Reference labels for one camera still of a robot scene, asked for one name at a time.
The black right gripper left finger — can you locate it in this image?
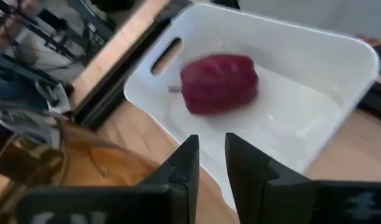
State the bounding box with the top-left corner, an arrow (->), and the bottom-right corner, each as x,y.
140,134 -> 200,224

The black table edge rail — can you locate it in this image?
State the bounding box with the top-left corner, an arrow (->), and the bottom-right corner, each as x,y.
72,0 -> 194,131

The dark red toy fruit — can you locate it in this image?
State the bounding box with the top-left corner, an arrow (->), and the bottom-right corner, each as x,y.
167,54 -> 259,116

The amber faceted glass tumbler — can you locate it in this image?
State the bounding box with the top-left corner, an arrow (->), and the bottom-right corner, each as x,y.
0,119 -> 162,218

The white plastic bin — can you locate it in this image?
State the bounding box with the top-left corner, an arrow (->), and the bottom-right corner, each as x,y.
123,2 -> 380,212

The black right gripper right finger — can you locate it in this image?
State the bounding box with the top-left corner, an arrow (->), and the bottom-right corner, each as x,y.
224,132 -> 315,224

